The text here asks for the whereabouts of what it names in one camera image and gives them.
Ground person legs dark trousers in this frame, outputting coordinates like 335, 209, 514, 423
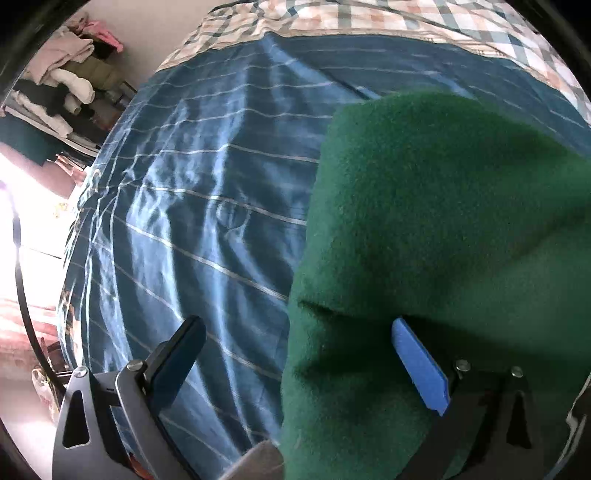
221, 441, 284, 480

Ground clothes pile on rack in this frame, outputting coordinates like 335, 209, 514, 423
1, 11, 136, 166

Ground blue striped plaid bedsheet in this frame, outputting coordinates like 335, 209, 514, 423
58, 1, 590, 479

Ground black cable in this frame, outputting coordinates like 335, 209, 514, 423
12, 211, 66, 395

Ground green white varsity jacket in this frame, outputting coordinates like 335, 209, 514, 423
280, 91, 590, 479

